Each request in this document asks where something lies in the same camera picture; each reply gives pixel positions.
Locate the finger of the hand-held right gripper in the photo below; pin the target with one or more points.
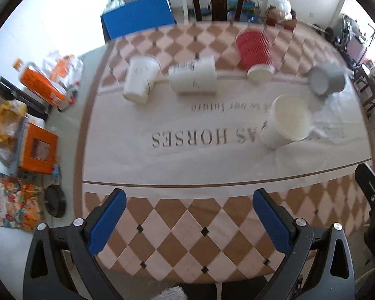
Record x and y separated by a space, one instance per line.
367 182

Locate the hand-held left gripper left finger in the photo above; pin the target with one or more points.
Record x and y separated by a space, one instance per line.
107 222

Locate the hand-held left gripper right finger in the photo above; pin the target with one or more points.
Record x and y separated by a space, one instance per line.
272 225

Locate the grey cup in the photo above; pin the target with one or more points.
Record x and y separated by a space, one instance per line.
326 79

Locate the clear plastic cup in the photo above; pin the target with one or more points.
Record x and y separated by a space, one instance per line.
140 79

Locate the white printed paper cup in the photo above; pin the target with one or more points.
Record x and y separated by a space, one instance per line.
193 76

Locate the red ribbed paper cup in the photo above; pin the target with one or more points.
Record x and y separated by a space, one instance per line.
254 51

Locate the black round lid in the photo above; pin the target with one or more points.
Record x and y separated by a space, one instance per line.
54 200

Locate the checkered printed tablecloth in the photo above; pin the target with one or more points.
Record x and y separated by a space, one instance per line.
175 168

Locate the colourful printed packet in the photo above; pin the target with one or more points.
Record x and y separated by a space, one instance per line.
14 207

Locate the white knitted cloth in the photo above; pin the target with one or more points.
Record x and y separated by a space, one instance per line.
172 293

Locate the wooden side chair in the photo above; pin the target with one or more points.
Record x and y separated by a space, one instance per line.
367 82

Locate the orange box with window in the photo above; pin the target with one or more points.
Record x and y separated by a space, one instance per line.
37 148

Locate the yellow snack bag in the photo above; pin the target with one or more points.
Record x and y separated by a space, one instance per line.
6 128

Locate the exercise equipment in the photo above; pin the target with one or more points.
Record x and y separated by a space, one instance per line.
350 37

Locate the orange juice bottle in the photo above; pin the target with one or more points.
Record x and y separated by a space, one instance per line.
42 84

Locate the black flat device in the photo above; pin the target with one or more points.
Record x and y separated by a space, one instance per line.
14 95

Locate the clear plastic bag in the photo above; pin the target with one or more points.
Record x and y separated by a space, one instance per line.
64 65

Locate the brown cardboard box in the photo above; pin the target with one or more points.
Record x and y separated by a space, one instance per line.
281 20

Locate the white plastic bag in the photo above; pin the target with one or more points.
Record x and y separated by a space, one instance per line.
283 4

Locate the blue box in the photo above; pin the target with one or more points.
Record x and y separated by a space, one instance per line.
137 15

